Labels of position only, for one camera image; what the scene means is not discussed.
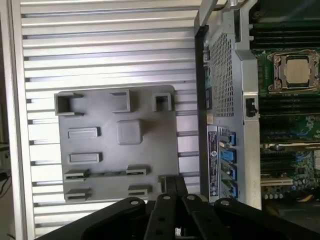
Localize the black RAM slot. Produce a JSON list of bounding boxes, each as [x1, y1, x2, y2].
[[252, 23, 320, 30], [259, 107, 320, 115], [259, 95, 320, 103], [252, 35, 320, 42]]

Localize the silver open PC case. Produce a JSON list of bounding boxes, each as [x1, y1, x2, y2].
[[193, 0, 320, 211]]

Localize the green motherboard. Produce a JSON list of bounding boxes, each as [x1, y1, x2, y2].
[[249, 0, 320, 201]]

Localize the silver metal case bracket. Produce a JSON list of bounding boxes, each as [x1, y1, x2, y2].
[[194, 0, 251, 27]]

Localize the black label sticker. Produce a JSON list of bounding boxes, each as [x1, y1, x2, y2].
[[207, 124, 220, 199]]

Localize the grey plastic parts rack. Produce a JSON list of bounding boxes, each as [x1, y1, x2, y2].
[[53, 84, 181, 204]]

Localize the CPU in motherboard socket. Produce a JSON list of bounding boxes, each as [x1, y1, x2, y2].
[[266, 50, 320, 95]]

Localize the beige expansion slot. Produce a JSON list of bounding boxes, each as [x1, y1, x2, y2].
[[260, 176, 294, 187]]

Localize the silver CPU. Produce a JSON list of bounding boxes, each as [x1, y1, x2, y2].
[[285, 55, 318, 89]]

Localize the black case latch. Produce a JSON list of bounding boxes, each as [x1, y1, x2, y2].
[[245, 98, 259, 118]]

